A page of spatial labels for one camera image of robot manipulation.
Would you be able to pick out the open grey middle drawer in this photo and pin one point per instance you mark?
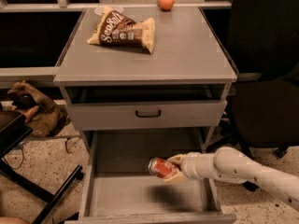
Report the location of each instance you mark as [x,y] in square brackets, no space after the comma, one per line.
[119,189]

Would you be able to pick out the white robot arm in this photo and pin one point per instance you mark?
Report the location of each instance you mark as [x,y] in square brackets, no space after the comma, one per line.
[230,165]

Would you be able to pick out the brown sea salt chip bag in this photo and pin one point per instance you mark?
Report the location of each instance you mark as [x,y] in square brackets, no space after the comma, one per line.
[115,29]

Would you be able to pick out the grey drawer cabinet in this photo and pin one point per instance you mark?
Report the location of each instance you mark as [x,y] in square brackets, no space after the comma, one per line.
[186,65]

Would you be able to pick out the orange fruit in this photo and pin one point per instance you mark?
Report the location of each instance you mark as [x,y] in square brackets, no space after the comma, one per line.
[166,4]

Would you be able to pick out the brown bag on floor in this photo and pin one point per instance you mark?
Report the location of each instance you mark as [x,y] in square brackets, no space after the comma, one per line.
[41,113]

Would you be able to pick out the black office chair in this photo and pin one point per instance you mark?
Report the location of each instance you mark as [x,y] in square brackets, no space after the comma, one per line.
[263,42]

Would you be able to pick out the red coke can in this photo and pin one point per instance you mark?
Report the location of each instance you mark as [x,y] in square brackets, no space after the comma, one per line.
[162,168]

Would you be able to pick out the closed grey top drawer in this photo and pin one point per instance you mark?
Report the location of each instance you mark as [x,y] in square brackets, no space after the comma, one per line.
[122,116]

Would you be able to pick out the black drawer handle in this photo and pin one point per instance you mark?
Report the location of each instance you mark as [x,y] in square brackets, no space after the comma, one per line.
[148,115]

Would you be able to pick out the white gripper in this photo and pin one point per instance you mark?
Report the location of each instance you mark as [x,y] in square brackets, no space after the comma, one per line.
[191,165]

